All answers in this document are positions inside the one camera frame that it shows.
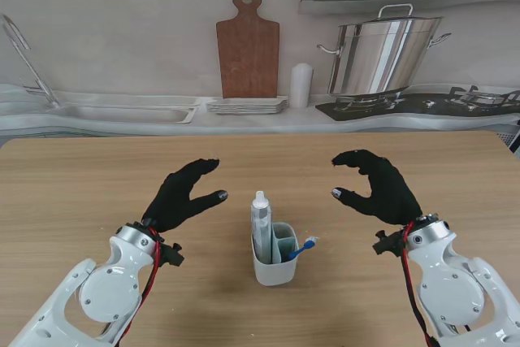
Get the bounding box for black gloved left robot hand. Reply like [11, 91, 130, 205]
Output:
[141, 158, 229, 233]

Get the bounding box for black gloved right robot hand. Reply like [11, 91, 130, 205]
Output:
[331, 150, 423, 227]

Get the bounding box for white silver toothpaste tube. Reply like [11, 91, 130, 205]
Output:
[250, 190, 272, 265]

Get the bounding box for blue toothbrush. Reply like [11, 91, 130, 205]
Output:
[288, 235, 318, 261]

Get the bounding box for white divided toothbrush holder cup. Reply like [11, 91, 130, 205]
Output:
[250, 221, 301, 287]

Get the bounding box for black gas stove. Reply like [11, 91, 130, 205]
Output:
[315, 85, 520, 122]

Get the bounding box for stack of white plates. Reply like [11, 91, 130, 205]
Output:
[206, 96, 288, 115]

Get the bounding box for large steel stock pot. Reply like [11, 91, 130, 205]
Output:
[316, 3, 453, 96]

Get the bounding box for perforated metal panel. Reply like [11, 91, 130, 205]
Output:
[497, 119, 520, 157]

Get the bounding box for white cylindrical canister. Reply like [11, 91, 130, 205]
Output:
[289, 63, 314, 108]

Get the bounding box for brown wooden cutting board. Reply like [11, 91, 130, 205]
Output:
[215, 0, 280, 99]

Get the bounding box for chrome arched faucet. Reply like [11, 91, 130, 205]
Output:
[0, 13, 62, 108]

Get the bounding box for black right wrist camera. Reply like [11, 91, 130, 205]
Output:
[372, 229, 407, 257]

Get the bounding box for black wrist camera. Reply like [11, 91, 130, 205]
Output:
[372, 229, 407, 257]
[158, 241, 186, 267]

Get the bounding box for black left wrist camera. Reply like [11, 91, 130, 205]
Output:
[158, 241, 186, 267]

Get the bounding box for red black left arm cable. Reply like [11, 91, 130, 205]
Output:
[99, 227, 163, 347]

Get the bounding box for red black arm cable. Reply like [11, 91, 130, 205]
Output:
[400, 223, 438, 347]
[99, 227, 163, 347]

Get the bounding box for red black right arm cable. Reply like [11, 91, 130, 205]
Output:
[400, 223, 438, 347]

